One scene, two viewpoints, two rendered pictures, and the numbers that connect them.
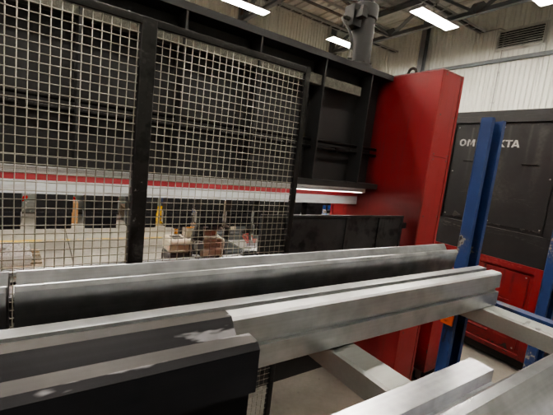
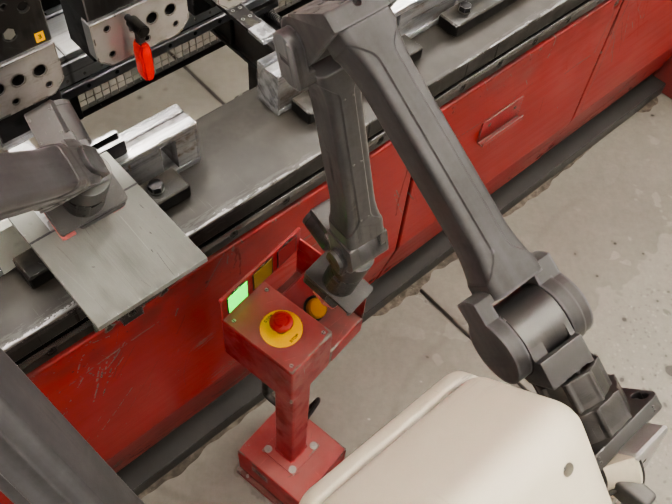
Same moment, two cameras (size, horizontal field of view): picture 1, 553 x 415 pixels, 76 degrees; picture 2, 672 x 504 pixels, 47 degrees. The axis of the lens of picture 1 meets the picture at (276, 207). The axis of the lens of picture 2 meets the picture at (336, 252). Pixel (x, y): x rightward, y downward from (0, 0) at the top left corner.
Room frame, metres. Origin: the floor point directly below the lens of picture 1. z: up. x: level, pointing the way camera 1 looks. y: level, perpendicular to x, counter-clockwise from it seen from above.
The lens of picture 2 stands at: (3.16, 0.38, 1.92)
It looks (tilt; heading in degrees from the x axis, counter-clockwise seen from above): 55 degrees down; 168
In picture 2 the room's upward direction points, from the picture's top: 6 degrees clockwise
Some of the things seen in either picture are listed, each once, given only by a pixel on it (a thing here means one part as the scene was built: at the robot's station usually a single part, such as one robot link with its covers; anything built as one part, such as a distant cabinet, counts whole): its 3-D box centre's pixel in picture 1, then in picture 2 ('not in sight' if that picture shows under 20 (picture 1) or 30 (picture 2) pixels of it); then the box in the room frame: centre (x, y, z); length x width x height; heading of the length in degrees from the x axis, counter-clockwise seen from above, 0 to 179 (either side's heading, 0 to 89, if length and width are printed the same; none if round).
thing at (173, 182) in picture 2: not in sight; (106, 225); (2.36, 0.16, 0.89); 0.30 x 0.05 x 0.03; 125
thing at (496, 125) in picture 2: not in sight; (502, 121); (1.88, 1.02, 0.59); 0.15 x 0.02 x 0.07; 125
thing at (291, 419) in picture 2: not in sight; (292, 401); (2.48, 0.46, 0.39); 0.05 x 0.05 x 0.54; 44
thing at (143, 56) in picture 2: not in sight; (139, 48); (2.30, 0.26, 1.20); 0.04 x 0.02 x 0.10; 35
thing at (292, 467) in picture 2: not in sight; (290, 447); (2.48, 0.46, 0.13); 0.10 x 0.10 x 0.01; 44
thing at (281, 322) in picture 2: not in sight; (281, 325); (2.52, 0.43, 0.79); 0.04 x 0.04 x 0.04
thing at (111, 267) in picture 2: (246, 244); (103, 234); (2.46, 0.18, 1.00); 0.26 x 0.18 x 0.01; 35
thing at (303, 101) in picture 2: not in sight; (358, 77); (2.04, 0.62, 0.89); 0.30 x 0.05 x 0.03; 125
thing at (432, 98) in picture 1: (376, 230); not in sight; (2.76, -0.80, 1.15); 0.85 x 0.25 x 2.30; 35
